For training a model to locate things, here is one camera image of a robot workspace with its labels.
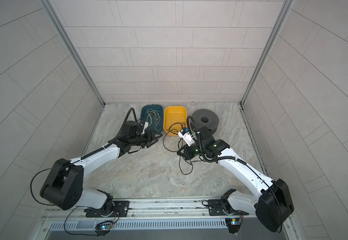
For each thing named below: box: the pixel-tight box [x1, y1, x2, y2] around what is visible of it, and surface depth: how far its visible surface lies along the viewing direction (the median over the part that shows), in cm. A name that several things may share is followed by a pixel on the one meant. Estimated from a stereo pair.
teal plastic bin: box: [141, 104, 164, 133], surface depth 107 cm
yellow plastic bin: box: [163, 105, 188, 136], surface depth 107 cm
